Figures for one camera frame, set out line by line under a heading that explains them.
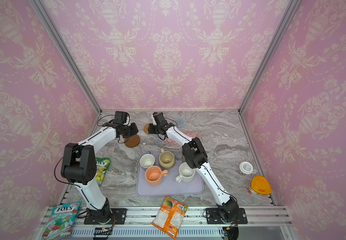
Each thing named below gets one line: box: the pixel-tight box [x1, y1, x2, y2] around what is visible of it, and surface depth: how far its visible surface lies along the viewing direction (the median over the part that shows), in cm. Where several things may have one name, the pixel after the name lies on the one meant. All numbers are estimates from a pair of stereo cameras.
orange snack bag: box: [150, 196, 189, 240], surface depth 74 cm
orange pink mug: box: [144, 165, 169, 187], surface depth 83 cm
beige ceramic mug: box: [159, 148, 176, 170], surface depth 87 cm
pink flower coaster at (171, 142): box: [165, 138, 180, 148], surface depth 105 cm
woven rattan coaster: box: [143, 123, 150, 135], surface depth 111 cm
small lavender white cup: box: [139, 153, 156, 169], surface depth 87 cm
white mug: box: [175, 162, 196, 183], surface depth 83 cm
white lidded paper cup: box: [239, 161, 253, 175], surface depth 85 cm
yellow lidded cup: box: [248, 175, 272, 195], surface depth 76 cm
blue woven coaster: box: [174, 116, 187, 128], surface depth 117 cm
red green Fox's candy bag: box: [41, 201, 82, 240], surface depth 73 cm
